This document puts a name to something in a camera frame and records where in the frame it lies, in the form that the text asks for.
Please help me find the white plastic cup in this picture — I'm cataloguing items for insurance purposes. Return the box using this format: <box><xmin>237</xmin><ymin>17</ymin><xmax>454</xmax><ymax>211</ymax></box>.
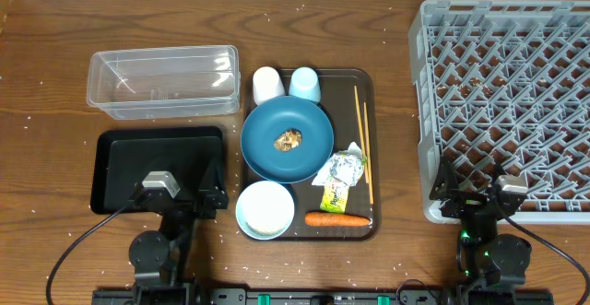
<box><xmin>253</xmin><ymin>66</ymin><xmax>285</xmax><ymax>105</ymax></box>

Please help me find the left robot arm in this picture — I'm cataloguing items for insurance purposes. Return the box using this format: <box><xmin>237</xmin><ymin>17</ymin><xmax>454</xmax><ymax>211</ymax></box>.
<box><xmin>129</xmin><ymin>158</ymin><xmax>229</xmax><ymax>304</ymax></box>

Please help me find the dark brown serving tray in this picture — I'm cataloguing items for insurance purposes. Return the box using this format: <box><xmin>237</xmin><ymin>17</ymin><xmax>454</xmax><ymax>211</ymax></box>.
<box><xmin>243</xmin><ymin>69</ymin><xmax>381</xmax><ymax>241</ymax></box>

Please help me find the clear plastic bin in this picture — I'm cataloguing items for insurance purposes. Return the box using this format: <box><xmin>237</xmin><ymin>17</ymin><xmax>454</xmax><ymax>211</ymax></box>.
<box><xmin>87</xmin><ymin>45</ymin><xmax>241</xmax><ymax>120</ymax></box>

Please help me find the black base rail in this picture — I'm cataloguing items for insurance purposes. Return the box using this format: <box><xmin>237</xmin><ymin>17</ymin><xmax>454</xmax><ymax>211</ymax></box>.
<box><xmin>90</xmin><ymin>287</ymin><xmax>554</xmax><ymax>305</ymax></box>

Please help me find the wooden chopstick right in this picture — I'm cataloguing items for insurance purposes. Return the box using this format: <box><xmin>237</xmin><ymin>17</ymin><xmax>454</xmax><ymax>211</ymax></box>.
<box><xmin>363</xmin><ymin>102</ymin><xmax>374</xmax><ymax>206</ymax></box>

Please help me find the light blue bowl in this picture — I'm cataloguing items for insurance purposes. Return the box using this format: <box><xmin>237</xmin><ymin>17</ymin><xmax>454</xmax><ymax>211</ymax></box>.
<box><xmin>235</xmin><ymin>180</ymin><xmax>296</xmax><ymax>241</ymax></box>

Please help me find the orange carrot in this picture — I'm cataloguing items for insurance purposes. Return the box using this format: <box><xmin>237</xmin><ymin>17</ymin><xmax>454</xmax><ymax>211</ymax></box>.
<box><xmin>305</xmin><ymin>212</ymin><xmax>372</xmax><ymax>227</ymax></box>

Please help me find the black waste tray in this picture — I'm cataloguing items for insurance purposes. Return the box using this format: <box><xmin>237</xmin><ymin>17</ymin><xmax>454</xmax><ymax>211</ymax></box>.
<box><xmin>90</xmin><ymin>126</ymin><xmax>224</xmax><ymax>215</ymax></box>

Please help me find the wooden chopstick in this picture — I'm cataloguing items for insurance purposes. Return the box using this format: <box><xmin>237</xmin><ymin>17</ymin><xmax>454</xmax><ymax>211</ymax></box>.
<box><xmin>363</xmin><ymin>102</ymin><xmax>374</xmax><ymax>206</ymax></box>
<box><xmin>354</xmin><ymin>85</ymin><xmax>369</xmax><ymax>184</ymax></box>

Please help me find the dried brown mushroom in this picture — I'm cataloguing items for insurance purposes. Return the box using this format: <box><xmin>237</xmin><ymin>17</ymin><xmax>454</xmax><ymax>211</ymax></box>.
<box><xmin>274</xmin><ymin>129</ymin><xmax>302</xmax><ymax>153</ymax></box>

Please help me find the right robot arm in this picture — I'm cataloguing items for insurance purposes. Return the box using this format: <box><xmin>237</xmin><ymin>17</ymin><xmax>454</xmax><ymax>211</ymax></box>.
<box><xmin>429</xmin><ymin>157</ymin><xmax>532</xmax><ymax>304</ymax></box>

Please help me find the foil snack wrapper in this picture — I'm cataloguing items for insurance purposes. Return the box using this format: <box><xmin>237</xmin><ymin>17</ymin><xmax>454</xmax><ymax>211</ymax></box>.
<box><xmin>313</xmin><ymin>151</ymin><xmax>364</xmax><ymax>214</ymax></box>

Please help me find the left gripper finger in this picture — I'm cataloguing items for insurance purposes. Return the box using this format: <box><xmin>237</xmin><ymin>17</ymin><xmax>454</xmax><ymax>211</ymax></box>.
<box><xmin>198</xmin><ymin>157</ymin><xmax>229</xmax><ymax>210</ymax></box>
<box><xmin>147</xmin><ymin>156</ymin><xmax>173</xmax><ymax>173</ymax></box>

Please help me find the light blue plastic cup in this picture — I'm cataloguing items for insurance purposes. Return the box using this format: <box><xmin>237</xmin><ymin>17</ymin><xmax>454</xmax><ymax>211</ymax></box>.
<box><xmin>289</xmin><ymin>67</ymin><xmax>321</xmax><ymax>103</ymax></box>

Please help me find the dark blue plate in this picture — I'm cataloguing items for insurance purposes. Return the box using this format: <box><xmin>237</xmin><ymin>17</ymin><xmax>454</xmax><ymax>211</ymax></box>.
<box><xmin>241</xmin><ymin>96</ymin><xmax>335</xmax><ymax>183</ymax></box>

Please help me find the wooden chopstick left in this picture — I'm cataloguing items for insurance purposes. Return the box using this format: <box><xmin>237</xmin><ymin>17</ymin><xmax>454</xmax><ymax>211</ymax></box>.
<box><xmin>354</xmin><ymin>85</ymin><xmax>369</xmax><ymax>184</ymax></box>

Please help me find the grey dishwasher rack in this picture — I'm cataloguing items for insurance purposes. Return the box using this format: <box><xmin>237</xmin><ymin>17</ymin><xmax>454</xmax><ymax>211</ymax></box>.
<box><xmin>408</xmin><ymin>0</ymin><xmax>589</xmax><ymax>225</ymax></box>

